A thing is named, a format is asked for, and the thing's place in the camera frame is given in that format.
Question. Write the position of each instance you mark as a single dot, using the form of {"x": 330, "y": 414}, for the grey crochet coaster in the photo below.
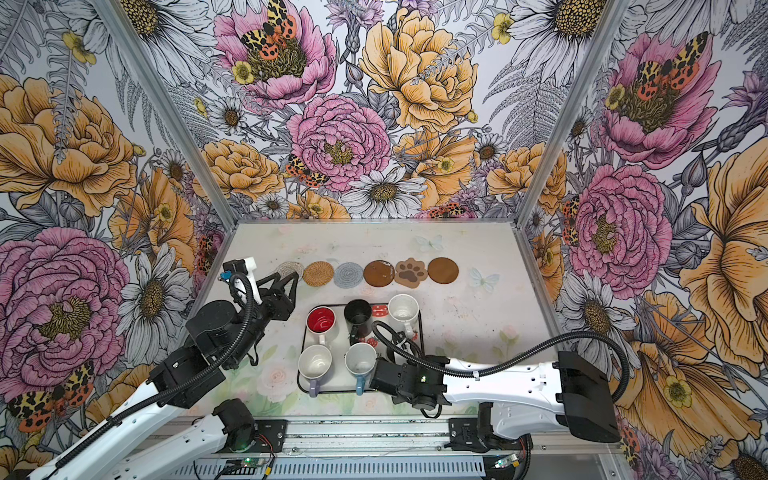
{"x": 348, "y": 275}

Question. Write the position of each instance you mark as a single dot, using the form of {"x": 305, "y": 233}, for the white mug purple handle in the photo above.
{"x": 314, "y": 363}

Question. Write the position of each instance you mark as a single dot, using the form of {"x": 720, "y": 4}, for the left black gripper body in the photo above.
{"x": 276, "y": 307}

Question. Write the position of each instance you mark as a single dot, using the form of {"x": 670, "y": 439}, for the right small circuit board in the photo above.
{"x": 510, "y": 461}

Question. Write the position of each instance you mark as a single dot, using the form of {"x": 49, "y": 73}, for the red interior mug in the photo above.
{"x": 322, "y": 325}

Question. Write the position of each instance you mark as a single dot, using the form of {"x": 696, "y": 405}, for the aluminium front rail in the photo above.
{"x": 332, "y": 436}

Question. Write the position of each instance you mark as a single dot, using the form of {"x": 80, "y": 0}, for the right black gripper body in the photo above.
{"x": 403, "y": 399}

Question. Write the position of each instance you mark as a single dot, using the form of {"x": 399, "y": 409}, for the green circuit board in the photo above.
{"x": 247, "y": 467}

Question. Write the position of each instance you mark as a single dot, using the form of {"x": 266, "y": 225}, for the woven rattan coaster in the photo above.
{"x": 318, "y": 273}

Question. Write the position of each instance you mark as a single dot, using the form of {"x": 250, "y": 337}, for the white mug blue handle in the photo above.
{"x": 360, "y": 360}

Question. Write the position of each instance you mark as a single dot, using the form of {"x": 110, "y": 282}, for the white tray with strawberries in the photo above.
{"x": 339, "y": 349}

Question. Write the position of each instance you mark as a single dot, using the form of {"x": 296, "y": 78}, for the matte brown wooden coaster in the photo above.
{"x": 443, "y": 270}

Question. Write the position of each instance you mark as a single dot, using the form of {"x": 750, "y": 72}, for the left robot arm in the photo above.
{"x": 221, "y": 335}

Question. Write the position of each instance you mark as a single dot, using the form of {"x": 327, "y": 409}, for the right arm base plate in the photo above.
{"x": 476, "y": 436}

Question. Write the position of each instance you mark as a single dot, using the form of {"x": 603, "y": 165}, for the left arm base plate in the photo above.
{"x": 258, "y": 436}

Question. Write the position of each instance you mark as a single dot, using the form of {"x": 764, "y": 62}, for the black mug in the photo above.
{"x": 358, "y": 315}

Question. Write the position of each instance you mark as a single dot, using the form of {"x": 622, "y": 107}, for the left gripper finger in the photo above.
{"x": 278, "y": 283}
{"x": 290, "y": 284}

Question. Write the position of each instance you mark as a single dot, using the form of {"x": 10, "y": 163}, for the glossy brown wooden coaster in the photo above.
{"x": 379, "y": 273}

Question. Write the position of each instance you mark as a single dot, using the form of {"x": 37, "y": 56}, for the cork paw print coaster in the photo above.
{"x": 410, "y": 273}

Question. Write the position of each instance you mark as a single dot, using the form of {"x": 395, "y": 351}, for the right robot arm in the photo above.
{"x": 567, "y": 394}

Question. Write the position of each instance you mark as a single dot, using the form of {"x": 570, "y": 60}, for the multicolour rope coaster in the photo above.
{"x": 289, "y": 267}

